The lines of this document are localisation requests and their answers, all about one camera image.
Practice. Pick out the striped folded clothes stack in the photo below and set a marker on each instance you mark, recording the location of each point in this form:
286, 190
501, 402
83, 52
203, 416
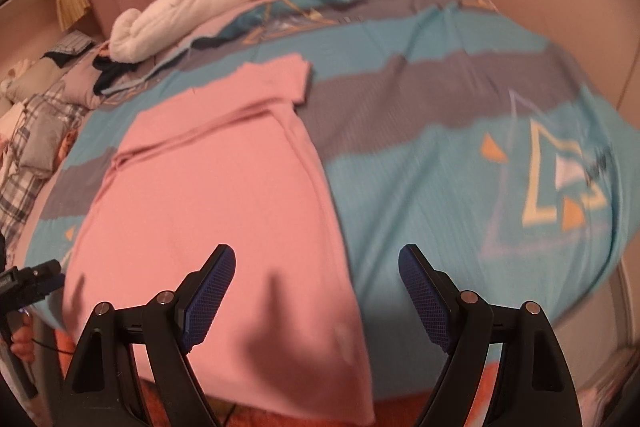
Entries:
71, 46

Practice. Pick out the mauve pillow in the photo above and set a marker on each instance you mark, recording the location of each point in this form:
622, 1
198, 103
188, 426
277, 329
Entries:
79, 80

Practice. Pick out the person's left hand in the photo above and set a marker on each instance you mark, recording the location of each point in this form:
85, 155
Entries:
23, 345

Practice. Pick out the plaid grey pillow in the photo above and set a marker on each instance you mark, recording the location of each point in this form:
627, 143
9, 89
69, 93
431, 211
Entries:
19, 187

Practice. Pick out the black garment on bed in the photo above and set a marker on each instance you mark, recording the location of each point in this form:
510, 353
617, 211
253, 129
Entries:
110, 71

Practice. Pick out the straw tassel hanging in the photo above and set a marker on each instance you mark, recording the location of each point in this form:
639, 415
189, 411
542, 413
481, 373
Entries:
70, 12

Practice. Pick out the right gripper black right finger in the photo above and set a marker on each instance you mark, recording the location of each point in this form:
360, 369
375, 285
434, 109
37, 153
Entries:
533, 385

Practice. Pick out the white fluffy folded blanket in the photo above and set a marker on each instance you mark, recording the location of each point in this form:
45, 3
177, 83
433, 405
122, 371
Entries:
137, 35

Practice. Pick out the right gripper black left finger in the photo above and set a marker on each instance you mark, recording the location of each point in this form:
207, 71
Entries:
102, 385

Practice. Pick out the pink ribbed long-sleeve sweater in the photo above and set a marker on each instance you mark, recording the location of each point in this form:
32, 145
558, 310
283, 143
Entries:
231, 163

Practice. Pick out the grey folded cloth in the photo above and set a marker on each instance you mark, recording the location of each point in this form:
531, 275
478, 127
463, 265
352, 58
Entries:
43, 151

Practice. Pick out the teal grey patterned duvet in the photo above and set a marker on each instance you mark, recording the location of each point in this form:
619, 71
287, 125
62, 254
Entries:
439, 123

